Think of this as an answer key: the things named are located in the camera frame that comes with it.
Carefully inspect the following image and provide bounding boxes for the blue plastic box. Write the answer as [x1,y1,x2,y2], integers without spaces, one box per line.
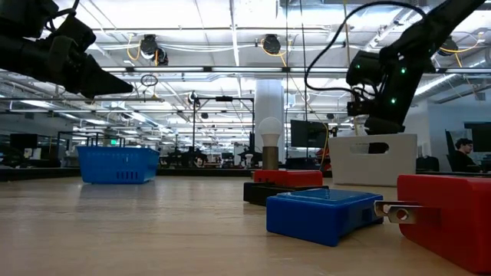
[265,187,385,248]

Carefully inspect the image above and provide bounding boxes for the dark office chair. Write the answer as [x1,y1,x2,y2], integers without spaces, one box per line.
[443,129,461,172]

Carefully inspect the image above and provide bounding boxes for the black ceiling cable reel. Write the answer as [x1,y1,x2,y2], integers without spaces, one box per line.
[262,33,282,55]
[139,33,170,66]
[439,36,460,57]

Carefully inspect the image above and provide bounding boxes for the black computer monitor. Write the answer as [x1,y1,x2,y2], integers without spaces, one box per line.
[463,121,491,153]
[289,119,330,149]

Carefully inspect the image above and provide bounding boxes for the blue plastic basket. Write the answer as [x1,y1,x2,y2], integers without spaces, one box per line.
[75,145,161,185]

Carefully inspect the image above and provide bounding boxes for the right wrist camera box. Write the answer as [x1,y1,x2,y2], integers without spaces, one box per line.
[346,50,384,87]

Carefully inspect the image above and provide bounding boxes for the black metal rig frame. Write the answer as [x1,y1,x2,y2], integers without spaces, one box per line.
[190,91,257,162]

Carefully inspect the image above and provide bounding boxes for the red charger with prongs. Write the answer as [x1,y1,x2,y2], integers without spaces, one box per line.
[373,174,491,274]

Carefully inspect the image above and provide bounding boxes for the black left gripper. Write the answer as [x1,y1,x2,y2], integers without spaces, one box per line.
[45,13,134,100]

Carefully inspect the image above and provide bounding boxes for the white light bulb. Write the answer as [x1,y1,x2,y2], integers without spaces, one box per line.
[257,117,284,148]

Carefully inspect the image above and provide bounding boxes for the seated person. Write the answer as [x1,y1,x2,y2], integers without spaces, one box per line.
[453,137,483,173]

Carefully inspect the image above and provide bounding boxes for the red plastic box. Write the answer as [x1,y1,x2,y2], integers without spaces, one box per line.
[252,169,325,188]

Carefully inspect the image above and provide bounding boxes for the white round column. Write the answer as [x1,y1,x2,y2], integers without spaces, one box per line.
[254,78,287,164]

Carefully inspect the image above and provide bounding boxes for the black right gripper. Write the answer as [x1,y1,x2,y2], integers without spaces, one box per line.
[347,100,406,154]

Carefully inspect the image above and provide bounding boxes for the white plastic bin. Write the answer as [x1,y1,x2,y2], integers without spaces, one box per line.
[328,133,418,188]

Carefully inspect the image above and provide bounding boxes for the long yellow cable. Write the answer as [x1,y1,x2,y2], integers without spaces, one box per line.
[321,122,331,172]

